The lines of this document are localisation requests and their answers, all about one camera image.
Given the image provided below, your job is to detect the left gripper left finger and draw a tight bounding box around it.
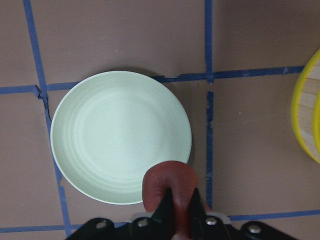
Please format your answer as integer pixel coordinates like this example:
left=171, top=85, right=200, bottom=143
left=151, top=188, right=174, bottom=223

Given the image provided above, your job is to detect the green plate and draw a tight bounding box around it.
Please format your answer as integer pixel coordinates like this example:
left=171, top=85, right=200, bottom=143
left=50, top=71, right=192, bottom=205

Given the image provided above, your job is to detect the yellow steamer basket middle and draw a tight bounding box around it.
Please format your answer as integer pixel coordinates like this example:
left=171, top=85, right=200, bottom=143
left=291, top=50, right=320, bottom=163

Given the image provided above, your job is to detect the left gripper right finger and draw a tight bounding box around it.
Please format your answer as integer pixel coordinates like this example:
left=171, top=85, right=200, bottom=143
left=189, top=188, right=207, bottom=225

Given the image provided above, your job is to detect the brown bun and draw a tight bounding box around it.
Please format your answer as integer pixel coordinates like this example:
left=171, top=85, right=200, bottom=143
left=142, top=160, right=199, bottom=240

